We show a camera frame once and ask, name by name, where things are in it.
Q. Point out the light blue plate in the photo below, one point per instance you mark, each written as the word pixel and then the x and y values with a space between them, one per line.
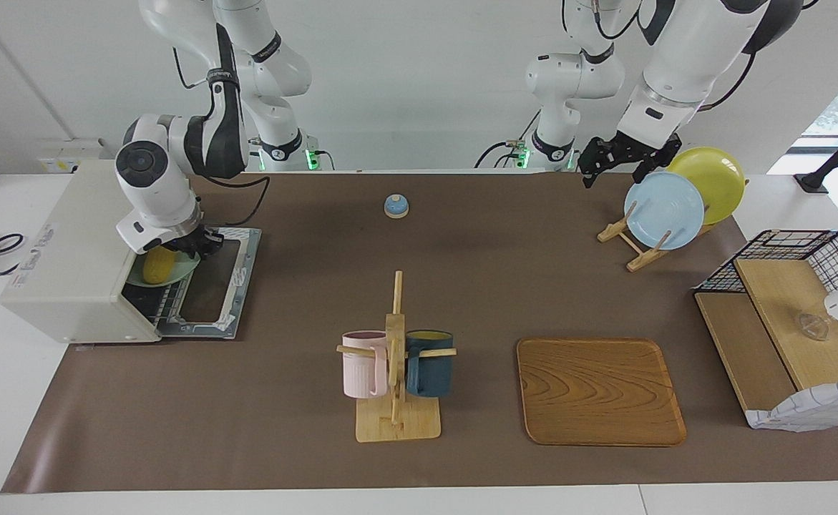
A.
pixel 665 211

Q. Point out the light green plate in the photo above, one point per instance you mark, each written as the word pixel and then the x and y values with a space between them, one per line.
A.
pixel 186 268

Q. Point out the small blue call bell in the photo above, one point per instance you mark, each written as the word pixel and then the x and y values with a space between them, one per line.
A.
pixel 396 207

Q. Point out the wooden mug rack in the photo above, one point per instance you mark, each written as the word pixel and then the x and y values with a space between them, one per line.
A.
pixel 397 425

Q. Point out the beige toaster oven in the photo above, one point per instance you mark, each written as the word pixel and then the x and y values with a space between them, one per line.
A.
pixel 68 279

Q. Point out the small clear glass object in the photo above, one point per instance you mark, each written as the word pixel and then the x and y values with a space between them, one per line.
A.
pixel 814 326

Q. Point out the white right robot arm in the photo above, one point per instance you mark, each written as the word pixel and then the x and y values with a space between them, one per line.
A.
pixel 154 172

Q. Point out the white checked cloth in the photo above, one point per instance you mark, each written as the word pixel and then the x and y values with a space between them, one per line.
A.
pixel 812 411

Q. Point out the black angled stand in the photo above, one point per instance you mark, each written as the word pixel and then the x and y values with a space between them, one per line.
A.
pixel 837 154

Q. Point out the wooden stepped shelf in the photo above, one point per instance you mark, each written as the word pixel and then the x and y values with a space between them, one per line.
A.
pixel 783 300

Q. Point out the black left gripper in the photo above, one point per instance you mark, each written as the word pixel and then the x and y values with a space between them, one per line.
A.
pixel 622 150

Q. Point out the brown table mat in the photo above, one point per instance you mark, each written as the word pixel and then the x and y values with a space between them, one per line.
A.
pixel 304 357

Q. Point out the dark blue mug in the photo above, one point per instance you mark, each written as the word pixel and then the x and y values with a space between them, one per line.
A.
pixel 429 368

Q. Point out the wooden plate rack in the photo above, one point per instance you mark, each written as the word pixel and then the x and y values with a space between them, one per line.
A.
pixel 640 259

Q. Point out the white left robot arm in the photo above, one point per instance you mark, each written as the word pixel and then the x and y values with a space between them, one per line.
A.
pixel 683 57

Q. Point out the pink mug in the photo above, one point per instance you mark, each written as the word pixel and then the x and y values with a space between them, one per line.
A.
pixel 363 368

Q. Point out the yellow plate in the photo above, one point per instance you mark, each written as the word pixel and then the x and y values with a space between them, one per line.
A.
pixel 719 179

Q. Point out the white power socket box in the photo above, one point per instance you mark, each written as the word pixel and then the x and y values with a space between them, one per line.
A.
pixel 57 165

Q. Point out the yellow corn cob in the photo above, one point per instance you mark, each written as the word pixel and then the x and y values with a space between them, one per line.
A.
pixel 159 266

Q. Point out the brown wooden tray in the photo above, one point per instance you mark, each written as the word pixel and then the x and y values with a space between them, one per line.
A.
pixel 597 390

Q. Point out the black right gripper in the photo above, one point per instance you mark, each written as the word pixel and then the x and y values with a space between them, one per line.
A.
pixel 197 242

